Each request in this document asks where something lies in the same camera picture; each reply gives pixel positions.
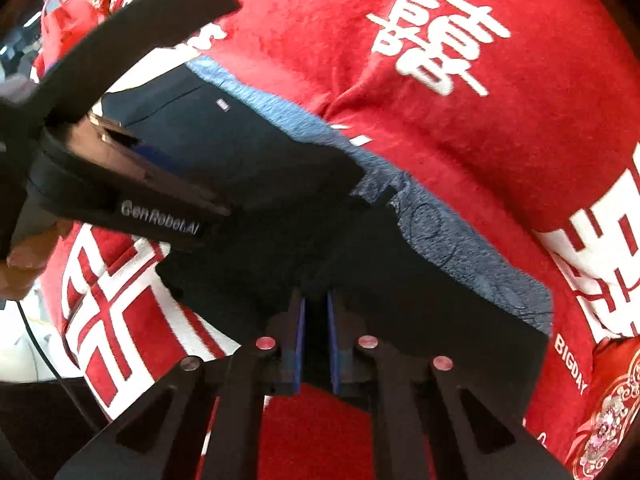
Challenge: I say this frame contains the person's left hand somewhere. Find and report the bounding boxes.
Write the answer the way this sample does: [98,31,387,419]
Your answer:
[0,219,74,307]

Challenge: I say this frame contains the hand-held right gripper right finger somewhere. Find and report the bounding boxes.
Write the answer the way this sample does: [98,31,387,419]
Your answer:
[327,289,574,480]

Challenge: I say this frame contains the black pants with blue stripe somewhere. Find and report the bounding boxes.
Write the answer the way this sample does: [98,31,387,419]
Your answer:
[100,55,556,431]

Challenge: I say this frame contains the red bag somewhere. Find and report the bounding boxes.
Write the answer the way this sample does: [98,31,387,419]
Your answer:
[32,0,117,77]

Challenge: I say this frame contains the red embroidered pillow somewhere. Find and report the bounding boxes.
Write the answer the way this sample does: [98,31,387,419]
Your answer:
[565,337,640,480]

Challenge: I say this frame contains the thin black cable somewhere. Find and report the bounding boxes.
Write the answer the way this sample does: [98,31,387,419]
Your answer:
[15,299,103,433]

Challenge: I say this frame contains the red printed blanket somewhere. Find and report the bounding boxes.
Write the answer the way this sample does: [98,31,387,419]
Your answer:
[30,0,640,480]

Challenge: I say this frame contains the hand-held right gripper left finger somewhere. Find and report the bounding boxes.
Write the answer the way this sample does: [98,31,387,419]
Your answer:
[55,287,307,480]

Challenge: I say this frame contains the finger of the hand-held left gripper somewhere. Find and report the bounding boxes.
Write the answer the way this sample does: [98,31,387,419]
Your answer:
[44,114,236,217]
[0,0,244,127]

